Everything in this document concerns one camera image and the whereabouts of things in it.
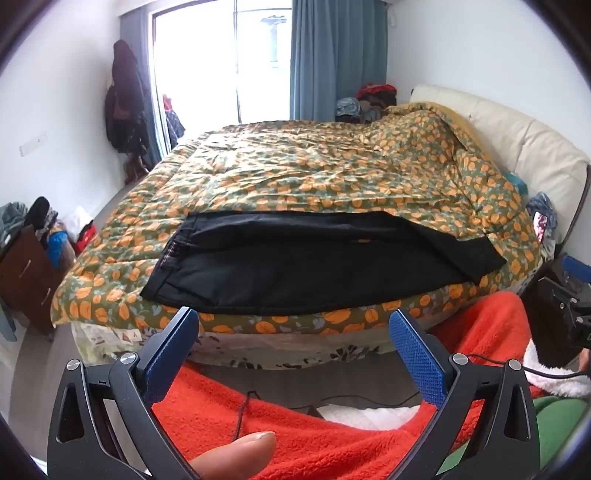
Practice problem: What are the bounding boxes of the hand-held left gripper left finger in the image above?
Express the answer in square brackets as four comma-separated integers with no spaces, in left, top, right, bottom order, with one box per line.
[46,306,200,480]

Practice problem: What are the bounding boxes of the green cloth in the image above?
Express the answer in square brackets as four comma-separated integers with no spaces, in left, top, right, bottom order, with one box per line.
[436,394,587,476]

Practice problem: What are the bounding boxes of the dark coats on rack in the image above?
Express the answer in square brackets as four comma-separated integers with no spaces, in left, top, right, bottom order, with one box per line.
[104,39,160,185]

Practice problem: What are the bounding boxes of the person's left hand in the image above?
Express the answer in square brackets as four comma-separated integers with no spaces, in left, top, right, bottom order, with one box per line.
[190,431,278,480]

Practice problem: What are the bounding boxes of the black pants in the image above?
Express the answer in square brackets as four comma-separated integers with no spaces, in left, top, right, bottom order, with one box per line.
[139,210,508,319]

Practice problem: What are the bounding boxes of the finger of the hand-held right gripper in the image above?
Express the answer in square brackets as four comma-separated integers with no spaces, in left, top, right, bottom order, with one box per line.
[561,255,591,282]

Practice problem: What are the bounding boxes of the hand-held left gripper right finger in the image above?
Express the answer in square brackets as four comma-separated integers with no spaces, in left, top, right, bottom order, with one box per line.
[388,308,541,480]

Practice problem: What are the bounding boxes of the white plastic sheet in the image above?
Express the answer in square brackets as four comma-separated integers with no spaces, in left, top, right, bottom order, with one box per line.
[318,404,416,432]

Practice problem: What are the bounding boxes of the hanging red and blue clothes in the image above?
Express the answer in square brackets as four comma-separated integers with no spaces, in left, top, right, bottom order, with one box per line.
[161,95,186,149]

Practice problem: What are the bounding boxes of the leaf print bed sheet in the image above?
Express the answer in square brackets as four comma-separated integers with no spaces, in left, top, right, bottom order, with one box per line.
[71,318,407,370]

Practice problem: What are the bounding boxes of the blue patterned cloth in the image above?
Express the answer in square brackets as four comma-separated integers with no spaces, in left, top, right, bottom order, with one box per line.
[526,191,560,259]

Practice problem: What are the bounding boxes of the white plastic bag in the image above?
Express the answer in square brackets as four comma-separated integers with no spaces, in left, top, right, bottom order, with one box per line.
[60,206,95,241]

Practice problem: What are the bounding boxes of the brown wooden dresser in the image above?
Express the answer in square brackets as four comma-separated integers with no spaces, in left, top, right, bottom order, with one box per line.
[0,226,70,335]

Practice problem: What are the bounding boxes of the pile of mixed clothes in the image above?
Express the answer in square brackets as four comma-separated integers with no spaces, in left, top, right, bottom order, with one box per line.
[335,83,398,124]

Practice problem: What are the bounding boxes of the black cable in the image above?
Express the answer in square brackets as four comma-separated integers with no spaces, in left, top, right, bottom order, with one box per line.
[233,390,260,439]
[462,353,585,380]
[320,392,422,410]

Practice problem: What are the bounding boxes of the white wall switch plate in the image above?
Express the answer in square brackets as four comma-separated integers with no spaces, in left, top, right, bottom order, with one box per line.
[19,134,49,158]

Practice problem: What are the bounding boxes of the orange floral green blanket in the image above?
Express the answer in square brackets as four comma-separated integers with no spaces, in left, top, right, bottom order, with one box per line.
[50,102,543,344]

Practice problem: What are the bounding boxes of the blue bag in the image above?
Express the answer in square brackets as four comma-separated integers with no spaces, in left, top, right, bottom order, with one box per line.
[46,231,71,269]

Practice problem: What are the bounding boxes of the orange fleece robe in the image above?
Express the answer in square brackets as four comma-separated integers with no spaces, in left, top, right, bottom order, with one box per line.
[152,291,546,480]

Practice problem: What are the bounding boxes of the red bag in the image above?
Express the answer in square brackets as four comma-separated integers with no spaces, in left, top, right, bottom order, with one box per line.
[74,222,99,254]

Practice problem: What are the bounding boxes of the cream padded headboard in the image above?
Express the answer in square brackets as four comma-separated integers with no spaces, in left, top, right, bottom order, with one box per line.
[409,84,591,245]

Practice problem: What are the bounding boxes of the glass sliding door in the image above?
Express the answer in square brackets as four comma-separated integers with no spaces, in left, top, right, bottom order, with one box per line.
[151,0,294,158]

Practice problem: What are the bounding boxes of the black cloth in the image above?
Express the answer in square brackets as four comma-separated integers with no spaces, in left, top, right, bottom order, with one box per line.
[25,196,60,241]

